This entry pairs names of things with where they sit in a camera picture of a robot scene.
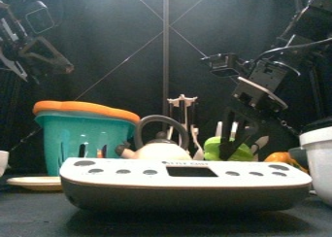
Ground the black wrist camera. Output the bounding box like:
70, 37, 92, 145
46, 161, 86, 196
23, 0, 58, 35
200, 52, 247, 79

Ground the cream plate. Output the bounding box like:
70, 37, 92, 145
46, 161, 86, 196
6, 175, 66, 192

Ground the white bowl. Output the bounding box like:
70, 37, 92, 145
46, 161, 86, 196
299, 117, 332, 206

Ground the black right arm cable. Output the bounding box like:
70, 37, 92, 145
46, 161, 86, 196
258, 37, 332, 64

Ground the grey vertical frame pole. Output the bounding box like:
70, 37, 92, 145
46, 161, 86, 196
163, 0, 170, 132

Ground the white toy kettle grey handle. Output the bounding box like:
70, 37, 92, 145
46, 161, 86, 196
115, 114, 195, 161

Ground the green toy starfruit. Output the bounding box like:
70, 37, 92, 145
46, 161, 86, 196
203, 135, 256, 162

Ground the white cup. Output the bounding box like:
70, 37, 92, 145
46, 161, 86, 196
0, 150, 11, 178

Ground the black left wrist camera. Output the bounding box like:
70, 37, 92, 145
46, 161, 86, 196
23, 0, 58, 35

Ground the white digital kitchen scale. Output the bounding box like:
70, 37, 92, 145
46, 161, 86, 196
59, 156, 314, 214

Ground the white utensil rack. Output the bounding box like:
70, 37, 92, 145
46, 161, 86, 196
166, 93, 207, 161

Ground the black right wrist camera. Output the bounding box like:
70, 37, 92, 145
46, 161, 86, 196
200, 52, 247, 79

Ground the orange toy fruit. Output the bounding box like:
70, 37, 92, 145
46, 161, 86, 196
263, 151, 307, 171

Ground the dark grey bowl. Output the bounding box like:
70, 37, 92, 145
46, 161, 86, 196
288, 146, 310, 170

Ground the teal basket with orange rim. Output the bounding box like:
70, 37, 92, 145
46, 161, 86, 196
32, 100, 143, 178

